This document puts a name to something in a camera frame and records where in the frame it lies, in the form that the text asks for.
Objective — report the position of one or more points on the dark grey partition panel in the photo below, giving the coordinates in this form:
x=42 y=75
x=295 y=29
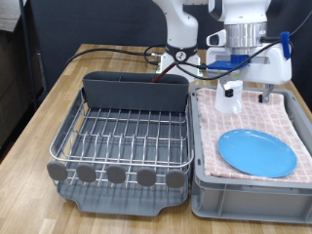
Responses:
x=97 y=19

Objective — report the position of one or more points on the grey plastic drain tray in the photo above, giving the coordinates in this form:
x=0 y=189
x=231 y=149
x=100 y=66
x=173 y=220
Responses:
x=130 y=201

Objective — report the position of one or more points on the black metal pole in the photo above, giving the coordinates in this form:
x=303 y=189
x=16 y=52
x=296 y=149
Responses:
x=27 y=48

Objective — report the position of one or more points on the pink checked cloth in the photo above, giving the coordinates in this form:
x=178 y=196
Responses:
x=211 y=146

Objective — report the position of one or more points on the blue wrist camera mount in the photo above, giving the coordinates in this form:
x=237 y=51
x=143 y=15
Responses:
x=224 y=64

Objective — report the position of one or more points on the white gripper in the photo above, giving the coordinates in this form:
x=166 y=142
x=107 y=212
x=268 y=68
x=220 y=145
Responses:
x=273 y=71

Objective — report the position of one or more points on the dark cabinet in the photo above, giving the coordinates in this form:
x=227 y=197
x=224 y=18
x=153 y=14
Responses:
x=13 y=81

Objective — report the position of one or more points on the white plastic mug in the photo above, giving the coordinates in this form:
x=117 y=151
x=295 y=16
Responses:
x=227 y=105

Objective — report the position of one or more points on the dark grey cutlery holder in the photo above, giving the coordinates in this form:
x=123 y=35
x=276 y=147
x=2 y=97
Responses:
x=130 y=94

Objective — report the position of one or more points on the grey plastic crate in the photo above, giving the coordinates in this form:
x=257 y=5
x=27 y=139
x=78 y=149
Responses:
x=247 y=201

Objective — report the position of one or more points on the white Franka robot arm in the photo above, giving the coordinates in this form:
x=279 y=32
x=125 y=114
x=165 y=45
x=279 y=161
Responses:
x=180 y=26

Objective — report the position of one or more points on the blue plate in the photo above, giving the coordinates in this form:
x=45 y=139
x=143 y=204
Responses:
x=256 y=152

